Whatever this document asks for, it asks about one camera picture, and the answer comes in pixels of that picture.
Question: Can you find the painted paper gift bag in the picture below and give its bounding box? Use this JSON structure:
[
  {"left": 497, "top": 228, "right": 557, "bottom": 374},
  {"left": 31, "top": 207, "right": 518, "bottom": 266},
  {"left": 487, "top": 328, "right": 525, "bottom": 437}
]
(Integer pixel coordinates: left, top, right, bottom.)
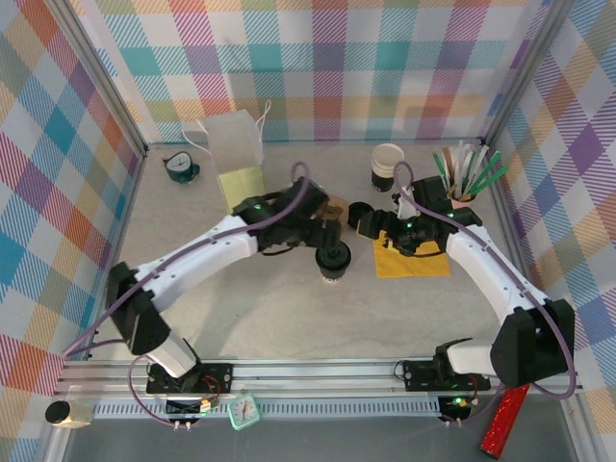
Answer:
[{"left": 181, "top": 99, "right": 271, "bottom": 216}]

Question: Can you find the yellow paper napkin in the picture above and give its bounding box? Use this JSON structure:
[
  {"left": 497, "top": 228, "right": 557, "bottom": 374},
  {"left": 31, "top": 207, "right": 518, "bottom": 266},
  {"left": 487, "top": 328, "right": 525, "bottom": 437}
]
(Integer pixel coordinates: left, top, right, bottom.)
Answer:
[{"left": 373, "top": 229, "right": 452, "bottom": 279}]

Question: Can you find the pink cup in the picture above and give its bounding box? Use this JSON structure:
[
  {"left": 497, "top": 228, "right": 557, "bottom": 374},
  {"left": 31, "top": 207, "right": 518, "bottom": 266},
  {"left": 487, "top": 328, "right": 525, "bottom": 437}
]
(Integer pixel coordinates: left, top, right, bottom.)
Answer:
[{"left": 446, "top": 194, "right": 478, "bottom": 213}]

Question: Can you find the green stir stick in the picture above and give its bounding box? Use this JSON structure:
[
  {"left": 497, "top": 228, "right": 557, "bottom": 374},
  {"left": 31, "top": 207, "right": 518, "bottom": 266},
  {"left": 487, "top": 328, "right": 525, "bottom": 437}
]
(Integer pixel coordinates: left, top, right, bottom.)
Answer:
[
  {"left": 471, "top": 151, "right": 502, "bottom": 196},
  {"left": 474, "top": 166, "right": 510, "bottom": 198},
  {"left": 432, "top": 151, "right": 451, "bottom": 188},
  {"left": 466, "top": 145, "right": 490, "bottom": 196}
]

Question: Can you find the brown stir stick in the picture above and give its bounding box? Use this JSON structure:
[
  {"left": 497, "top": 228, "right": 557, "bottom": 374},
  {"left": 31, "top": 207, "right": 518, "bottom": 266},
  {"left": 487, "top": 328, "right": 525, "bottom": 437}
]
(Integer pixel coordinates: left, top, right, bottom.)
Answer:
[{"left": 442, "top": 146, "right": 457, "bottom": 190}]

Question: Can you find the black paper cup stack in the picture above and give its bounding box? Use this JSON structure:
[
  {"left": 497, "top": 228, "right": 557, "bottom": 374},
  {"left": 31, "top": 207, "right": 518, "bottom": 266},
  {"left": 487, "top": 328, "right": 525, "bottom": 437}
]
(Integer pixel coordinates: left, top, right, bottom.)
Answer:
[{"left": 370, "top": 142, "right": 406, "bottom": 192}]

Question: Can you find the dark teal alarm clock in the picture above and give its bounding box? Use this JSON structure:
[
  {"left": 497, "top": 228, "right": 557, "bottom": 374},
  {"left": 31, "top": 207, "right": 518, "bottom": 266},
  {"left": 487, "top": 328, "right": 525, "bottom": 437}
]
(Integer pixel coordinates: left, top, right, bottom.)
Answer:
[{"left": 165, "top": 150, "right": 201, "bottom": 187}]

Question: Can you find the small circuit board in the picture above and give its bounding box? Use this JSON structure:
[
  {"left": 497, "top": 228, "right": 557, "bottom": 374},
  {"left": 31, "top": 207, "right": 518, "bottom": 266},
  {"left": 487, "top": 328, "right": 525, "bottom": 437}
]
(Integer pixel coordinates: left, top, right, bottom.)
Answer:
[
  {"left": 438, "top": 394, "right": 471, "bottom": 416},
  {"left": 166, "top": 398, "right": 213, "bottom": 419}
]

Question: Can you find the mint square clock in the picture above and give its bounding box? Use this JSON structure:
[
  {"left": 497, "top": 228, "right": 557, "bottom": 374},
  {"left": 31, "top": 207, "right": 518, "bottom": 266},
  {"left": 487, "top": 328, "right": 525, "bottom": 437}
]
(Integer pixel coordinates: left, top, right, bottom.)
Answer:
[{"left": 227, "top": 392, "right": 262, "bottom": 431}]

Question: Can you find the red glitter microphone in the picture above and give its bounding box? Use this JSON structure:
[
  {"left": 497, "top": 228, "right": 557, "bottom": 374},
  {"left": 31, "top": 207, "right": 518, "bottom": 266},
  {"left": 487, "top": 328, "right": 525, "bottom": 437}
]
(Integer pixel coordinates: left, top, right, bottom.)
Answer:
[{"left": 479, "top": 383, "right": 529, "bottom": 458}]

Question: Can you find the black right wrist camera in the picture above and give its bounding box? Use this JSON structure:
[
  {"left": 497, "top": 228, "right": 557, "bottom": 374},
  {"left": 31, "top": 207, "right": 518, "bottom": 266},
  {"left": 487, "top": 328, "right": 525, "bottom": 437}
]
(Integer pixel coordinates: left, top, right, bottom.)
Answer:
[{"left": 397, "top": 176, "right": 456, "bottom": 218}]

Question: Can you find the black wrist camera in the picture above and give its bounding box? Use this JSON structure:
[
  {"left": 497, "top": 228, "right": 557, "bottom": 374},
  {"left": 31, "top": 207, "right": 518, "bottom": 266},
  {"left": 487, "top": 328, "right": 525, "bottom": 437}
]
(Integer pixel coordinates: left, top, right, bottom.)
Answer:
[
  {"left": 397, "top": 176, "right": 456, "bottom": 218},
  {"left": 287, "top": 176, "right": 330, "bottom": 216}
]

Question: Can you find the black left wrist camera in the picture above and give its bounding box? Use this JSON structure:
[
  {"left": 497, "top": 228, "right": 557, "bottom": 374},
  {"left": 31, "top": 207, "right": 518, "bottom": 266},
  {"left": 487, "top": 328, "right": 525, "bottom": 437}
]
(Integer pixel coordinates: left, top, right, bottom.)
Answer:
[{"left": 287, "top": 176, "right": 330, "bottom": 216}]

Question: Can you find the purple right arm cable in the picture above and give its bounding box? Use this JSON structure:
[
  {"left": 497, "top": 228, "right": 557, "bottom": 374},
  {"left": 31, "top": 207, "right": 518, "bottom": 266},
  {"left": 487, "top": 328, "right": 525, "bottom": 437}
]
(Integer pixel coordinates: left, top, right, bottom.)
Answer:
[{"left": 393, "top": 161, "right": 578, "bottom": 428}]

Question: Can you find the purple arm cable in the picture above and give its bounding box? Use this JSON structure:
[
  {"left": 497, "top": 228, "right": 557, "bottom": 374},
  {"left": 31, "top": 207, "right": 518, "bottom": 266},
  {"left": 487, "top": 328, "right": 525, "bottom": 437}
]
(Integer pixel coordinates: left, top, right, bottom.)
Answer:
[
  {"left": 61, "top": 161, "right": 314, "bottom": 428},
  {"left": 393, "top": 161, "right": 578, "bottom": 428}
]

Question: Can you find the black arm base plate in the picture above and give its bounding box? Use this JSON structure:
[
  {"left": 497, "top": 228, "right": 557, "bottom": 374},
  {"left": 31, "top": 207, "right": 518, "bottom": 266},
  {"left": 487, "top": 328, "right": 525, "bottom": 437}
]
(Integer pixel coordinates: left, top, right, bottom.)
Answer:
[
  {"left": 402, "top": 358, "right": 491, "bottom": 392},
  {"left": 145, "top": 363, "right": 234, "bottom": 397}
]

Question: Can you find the aluminium frame rail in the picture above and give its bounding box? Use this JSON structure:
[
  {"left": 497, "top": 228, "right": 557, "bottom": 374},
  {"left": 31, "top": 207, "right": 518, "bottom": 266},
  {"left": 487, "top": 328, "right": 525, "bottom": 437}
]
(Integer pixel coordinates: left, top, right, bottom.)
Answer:
[{"left": 57, "top": 358, "right": 583, "bottom": 397}]

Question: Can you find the slotted grey cable duct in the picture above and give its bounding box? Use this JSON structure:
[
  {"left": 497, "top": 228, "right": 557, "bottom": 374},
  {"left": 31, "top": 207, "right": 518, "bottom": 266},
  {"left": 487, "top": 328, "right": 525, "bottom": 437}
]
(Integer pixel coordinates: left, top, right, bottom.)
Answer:
[{"left": 93, "top": 401, "right": 443, "bottom": 419}]

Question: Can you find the aluminium frame post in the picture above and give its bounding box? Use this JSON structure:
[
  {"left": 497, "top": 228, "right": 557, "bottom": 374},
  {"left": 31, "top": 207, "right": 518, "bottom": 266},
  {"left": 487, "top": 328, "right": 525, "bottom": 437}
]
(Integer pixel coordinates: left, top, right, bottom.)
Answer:
[
  {"left": 479, "top": 0, "right": 567, "bottom": 145},
  {"left": 55, "top": 0, "right": 149, "bottom": 160}
]

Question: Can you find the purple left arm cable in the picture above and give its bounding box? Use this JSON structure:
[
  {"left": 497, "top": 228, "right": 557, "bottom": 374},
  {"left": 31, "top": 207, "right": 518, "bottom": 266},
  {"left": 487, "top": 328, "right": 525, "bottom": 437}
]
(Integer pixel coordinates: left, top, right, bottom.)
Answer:
[{"left": 61, "top": 161, "right": 314, "bottom": 428}]

